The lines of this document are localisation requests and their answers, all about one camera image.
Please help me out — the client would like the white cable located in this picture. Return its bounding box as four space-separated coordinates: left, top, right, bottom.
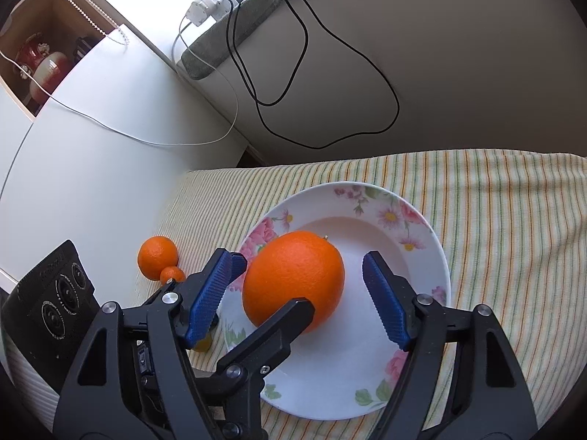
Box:
0 14 239 147

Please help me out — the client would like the white bead chain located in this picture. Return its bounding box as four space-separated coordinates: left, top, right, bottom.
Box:
32 0 131 47

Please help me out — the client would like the red vase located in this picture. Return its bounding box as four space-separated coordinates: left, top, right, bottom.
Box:
14 32 47 76

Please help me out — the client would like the white power strip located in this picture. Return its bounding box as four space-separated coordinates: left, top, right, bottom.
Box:
186 0 236 28

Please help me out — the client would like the grey windowsill cover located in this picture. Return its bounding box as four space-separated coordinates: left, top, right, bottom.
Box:
176 0 349 81

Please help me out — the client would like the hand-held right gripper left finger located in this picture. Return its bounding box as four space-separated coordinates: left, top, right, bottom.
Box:
52 247 248 440

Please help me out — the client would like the striped cloth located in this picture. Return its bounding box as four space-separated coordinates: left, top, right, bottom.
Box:
0 149 587 440

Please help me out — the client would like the floral white plate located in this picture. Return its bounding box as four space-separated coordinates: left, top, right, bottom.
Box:
215 182 452 421

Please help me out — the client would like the large orange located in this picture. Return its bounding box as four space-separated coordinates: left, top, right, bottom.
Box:
241 231 346 335

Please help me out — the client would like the mandarin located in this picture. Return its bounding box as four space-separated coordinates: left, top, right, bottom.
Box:
138 235 179 280

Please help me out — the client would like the dark jar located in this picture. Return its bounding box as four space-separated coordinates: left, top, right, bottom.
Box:
72 37 99 64

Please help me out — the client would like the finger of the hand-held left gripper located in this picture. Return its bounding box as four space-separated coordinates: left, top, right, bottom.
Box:
202 300 316 440

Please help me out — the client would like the black cable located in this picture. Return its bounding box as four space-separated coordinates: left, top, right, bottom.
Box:
233 0 401 150
228 0 308 106

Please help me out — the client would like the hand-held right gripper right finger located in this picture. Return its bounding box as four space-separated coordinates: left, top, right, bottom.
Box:
362 251 539 440

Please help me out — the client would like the red and white jar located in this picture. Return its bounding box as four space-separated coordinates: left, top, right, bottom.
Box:
28 51 72 102

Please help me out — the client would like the white cabinet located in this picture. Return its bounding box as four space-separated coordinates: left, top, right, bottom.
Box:
0 0 251 294

